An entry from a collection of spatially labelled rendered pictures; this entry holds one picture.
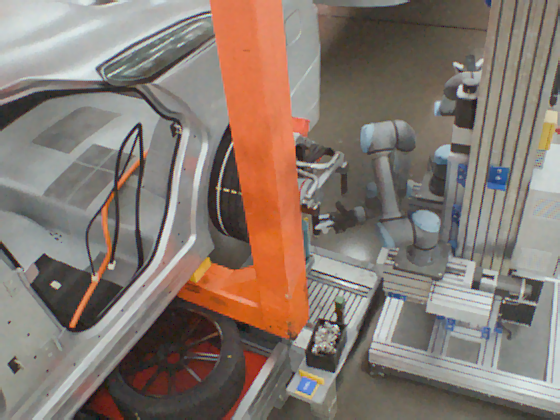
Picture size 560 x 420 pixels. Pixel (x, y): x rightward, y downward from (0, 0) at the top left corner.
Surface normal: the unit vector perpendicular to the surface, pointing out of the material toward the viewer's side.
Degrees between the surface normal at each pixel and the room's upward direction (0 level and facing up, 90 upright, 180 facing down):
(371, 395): 0
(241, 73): 90
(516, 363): 0
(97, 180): 6
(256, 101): 90
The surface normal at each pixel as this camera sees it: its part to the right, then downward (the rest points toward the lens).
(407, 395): -0.08, -0.75
